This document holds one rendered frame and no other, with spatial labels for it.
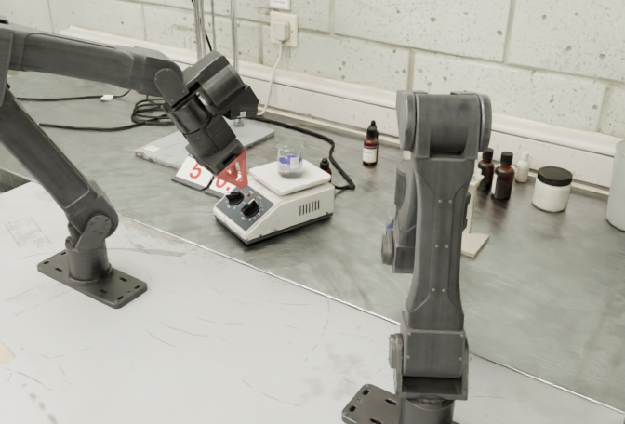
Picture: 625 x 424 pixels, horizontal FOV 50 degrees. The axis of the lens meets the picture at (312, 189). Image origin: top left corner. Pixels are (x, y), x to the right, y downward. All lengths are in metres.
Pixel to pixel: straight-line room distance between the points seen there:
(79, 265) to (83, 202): 0.11
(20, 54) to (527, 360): 0.81
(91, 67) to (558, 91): 0.97
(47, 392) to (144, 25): 1.42
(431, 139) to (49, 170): 0.58
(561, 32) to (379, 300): 0.72
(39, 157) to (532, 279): 0.80
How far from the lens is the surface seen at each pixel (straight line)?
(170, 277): 1.15
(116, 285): 1.13
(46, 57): 0.99
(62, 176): 1.05
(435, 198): 0.73
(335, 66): 1.74
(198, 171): 1.46
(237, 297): 1.09
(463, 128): 0.72
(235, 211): 1.25
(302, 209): 1.25
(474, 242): 1.25
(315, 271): 1.14
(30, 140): 1.03
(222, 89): 1.07
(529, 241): 1.30
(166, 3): 2.07
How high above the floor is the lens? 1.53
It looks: 27 degrees down
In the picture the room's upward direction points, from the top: 1 degrees clockwise
